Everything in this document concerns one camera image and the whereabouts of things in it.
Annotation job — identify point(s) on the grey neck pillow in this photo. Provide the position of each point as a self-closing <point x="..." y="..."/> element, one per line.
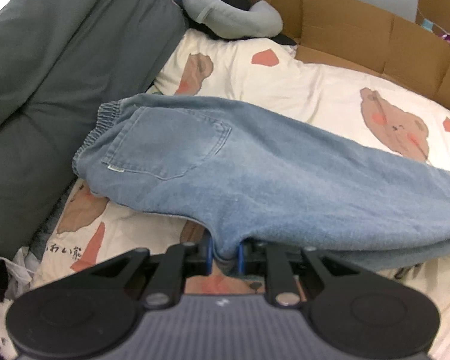
<point x="261" y="21"/>

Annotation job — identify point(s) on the dark grey duvet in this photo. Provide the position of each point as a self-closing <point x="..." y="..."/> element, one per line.
<point x="59" y="61"/>

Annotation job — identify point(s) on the brown cardboard barrier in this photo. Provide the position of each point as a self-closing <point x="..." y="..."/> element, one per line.
<point x="358" y="36"/>

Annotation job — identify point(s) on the black garment inside neck pillow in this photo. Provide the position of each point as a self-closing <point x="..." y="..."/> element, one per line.
<point x="243" y="5"/>

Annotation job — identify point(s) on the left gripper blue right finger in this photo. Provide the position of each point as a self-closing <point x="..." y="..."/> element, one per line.
<point x="268" y="260"/>

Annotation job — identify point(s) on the light blue denim pants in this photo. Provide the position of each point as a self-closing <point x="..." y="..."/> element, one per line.
<point x="245" y="172"/>

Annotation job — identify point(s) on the white black spotted fleece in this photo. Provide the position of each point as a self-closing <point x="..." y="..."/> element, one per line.
<point x="21" y="270"/>

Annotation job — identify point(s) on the cream bear print bedsheet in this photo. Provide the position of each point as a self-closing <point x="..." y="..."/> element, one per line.
<point x="366" y="109"/>

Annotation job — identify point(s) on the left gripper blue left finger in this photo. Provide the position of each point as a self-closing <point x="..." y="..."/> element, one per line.
<point x="167" y="273"/>

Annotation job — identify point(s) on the detergent bottle blue cap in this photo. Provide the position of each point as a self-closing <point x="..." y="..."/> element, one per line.
<point x="427" y="24"/>

